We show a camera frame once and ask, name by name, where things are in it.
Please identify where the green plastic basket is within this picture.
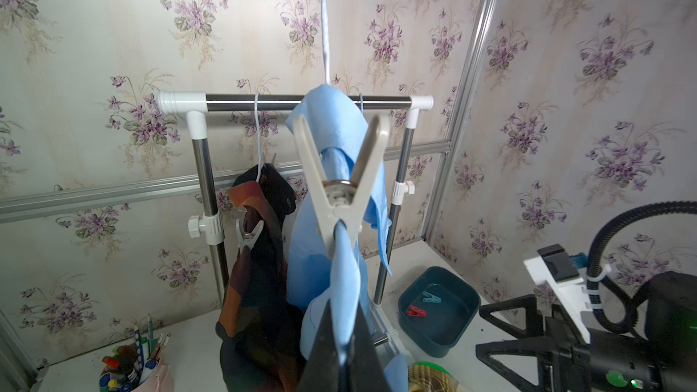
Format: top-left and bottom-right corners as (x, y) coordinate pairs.
(412, 361), (450, 376)

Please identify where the white clothespin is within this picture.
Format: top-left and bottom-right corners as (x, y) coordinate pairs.
(236, 220), (265, 252)
(292, 115), (390, 257)

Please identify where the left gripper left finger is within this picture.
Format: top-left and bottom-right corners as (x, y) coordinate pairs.
(298, 304), (349, 392)

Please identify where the pink pen cup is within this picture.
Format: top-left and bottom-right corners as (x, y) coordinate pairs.
(98, 315), (174, 391)

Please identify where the white clothespin on dark shirt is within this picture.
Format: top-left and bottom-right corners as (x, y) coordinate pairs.
(236, 220), (265, 252)

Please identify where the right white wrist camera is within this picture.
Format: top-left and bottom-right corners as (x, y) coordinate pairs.
(524, 244), (604, 344)

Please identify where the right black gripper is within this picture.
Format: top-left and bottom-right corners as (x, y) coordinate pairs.
(474, 293), (663, 392)

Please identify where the white hanger of dark shirt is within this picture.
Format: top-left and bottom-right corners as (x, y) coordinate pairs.
(253, 93), (263, 172)

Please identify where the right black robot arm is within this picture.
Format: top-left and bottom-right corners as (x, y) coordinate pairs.
(476, 201), (696, 391)

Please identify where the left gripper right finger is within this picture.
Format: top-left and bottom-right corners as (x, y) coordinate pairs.
(348, 307), (390, 391)

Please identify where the white hanger of blue shirt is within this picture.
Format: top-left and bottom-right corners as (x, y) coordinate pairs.
(321, 0), (331, 85)

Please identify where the yellow plaid shirt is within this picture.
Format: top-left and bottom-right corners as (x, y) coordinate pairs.
(408, 365), (459, 392)

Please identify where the metal clothes rack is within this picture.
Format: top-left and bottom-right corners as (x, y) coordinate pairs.
(156, 92), (434, 301)

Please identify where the dark plaid shirt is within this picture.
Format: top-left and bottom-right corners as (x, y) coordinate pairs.
(215, 163), (305, 391)

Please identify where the red clothespin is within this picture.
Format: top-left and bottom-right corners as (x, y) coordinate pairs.
(406, 305), (428, 318)

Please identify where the dark teal plastic bin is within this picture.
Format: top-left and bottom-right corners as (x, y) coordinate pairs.
(398, 266), (481, 359)

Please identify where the light blue shirt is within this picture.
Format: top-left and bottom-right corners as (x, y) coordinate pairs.
(286, 85), (390, 391)

